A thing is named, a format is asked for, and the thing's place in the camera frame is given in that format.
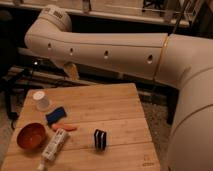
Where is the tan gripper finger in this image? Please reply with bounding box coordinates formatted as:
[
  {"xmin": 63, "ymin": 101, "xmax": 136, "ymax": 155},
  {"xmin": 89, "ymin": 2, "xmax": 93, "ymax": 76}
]
[{"xmin": 64, "ymin": 62, "xmax": 79, "ymax": 80}]

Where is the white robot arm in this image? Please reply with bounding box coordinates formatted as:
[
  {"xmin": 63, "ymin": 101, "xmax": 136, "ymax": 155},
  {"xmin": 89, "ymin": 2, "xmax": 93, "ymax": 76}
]
[{"xmin": 25, "ymin": 5, "xmax": 213, "ymax": 171}]

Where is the blue sponge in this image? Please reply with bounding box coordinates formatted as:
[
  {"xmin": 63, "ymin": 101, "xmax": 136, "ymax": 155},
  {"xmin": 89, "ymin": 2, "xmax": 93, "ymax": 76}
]
[{"xmin": 45, "ymin": 107, "xmax": 67, "ymax": 125}]

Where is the orange carrot toy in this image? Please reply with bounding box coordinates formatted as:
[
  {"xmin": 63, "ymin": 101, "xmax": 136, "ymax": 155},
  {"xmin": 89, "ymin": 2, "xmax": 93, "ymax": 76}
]
[{"xmin": 51, "ymin": 123, "xmax": 77, "ymax": 132}]

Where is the black tripod stand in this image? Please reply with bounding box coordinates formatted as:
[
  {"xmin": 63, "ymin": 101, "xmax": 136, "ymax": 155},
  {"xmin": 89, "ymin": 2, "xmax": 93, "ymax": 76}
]
[{"xmin": 0, "ymin": 58, "xmax": 44, "ymax": 130}]

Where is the orange bowl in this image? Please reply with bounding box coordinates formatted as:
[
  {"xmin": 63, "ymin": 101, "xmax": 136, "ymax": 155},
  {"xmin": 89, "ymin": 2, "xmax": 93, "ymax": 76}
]
[{"xmin": 16, "ymin": 123, "xmax": 46, "ymax": 150}]

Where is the white tube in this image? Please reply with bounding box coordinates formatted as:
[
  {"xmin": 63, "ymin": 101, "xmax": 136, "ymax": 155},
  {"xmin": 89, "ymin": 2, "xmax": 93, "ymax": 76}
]
[{"xmin": 38, "ymin": 128, "xmax": 68, "ymax": 171}]

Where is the white shelf ledge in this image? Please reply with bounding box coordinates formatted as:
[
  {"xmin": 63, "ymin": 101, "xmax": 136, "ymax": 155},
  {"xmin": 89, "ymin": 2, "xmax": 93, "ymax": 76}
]
[{"xmin": 0, "ymin": 0, "xmax": 179, "ymax": 26}]

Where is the metal pole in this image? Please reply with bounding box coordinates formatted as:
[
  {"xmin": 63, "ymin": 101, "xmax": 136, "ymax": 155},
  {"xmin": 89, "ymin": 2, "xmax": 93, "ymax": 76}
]
[{"xmin": 171, "ymin": 0, "xmax": 190, "ymax": 34}]

